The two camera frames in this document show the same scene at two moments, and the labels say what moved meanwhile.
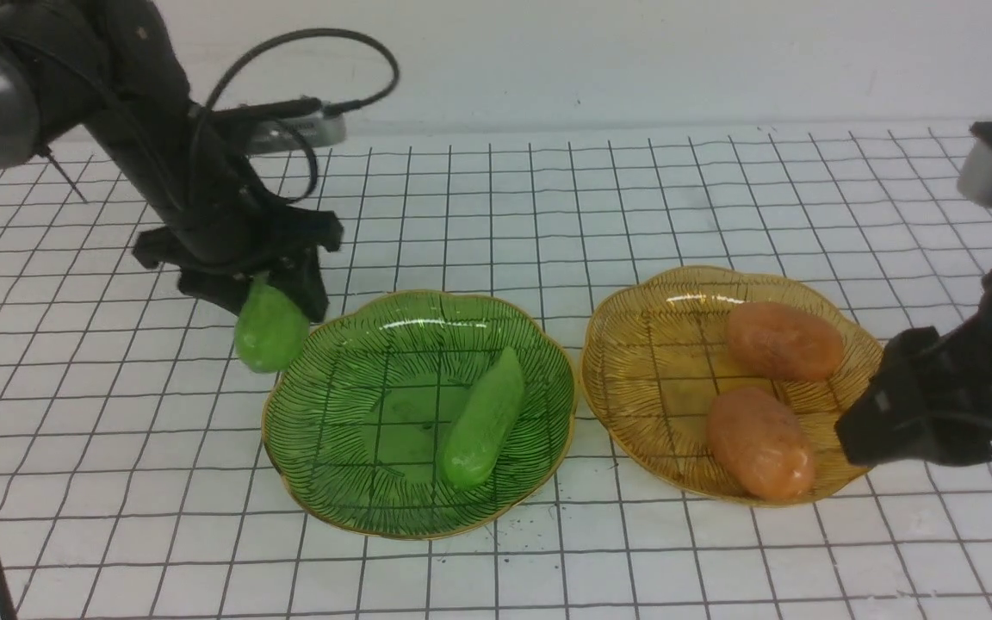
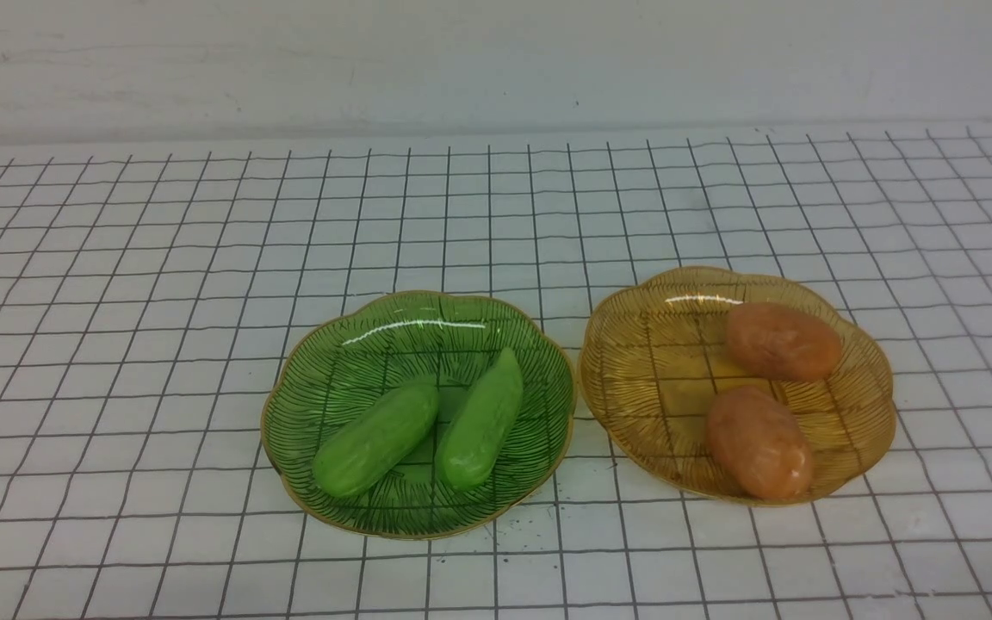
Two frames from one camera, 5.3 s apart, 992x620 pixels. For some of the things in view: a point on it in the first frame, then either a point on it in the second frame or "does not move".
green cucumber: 481,421 does not move
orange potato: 760,442 does not move
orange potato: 784,339 does not move
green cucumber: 271,326 → 355,460
